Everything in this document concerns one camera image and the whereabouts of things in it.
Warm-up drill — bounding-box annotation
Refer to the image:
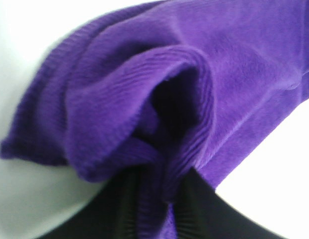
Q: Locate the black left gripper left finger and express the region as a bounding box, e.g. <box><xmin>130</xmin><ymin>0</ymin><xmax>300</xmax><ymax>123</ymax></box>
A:
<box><xmin>57</xmin><ymin>169</ymin><xmax>172</xmax><ymax>239</ymax></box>

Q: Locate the purple towel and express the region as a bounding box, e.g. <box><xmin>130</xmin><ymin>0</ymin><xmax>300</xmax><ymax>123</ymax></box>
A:
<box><xmin>0</xmin><ymin>0</ymin><xmax>309</xmax><ymax>239</ymax></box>

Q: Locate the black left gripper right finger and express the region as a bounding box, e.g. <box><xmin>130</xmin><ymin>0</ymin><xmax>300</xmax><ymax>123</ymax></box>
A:
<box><xmin>174</xmin><ymin>166</ymin><xmax>309</xmax><ymax>239</ymax></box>

